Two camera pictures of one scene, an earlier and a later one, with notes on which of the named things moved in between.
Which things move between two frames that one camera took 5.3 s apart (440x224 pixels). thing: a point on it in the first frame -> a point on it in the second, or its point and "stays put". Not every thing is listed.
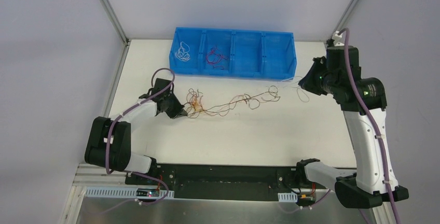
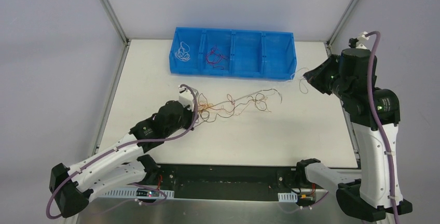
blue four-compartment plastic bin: [270, 55] stays put
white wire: [183, 54] stays put
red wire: [215, 56] stays put
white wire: [301, 94] -> [298, 70]
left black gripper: [168, 102] -> [187, 115]
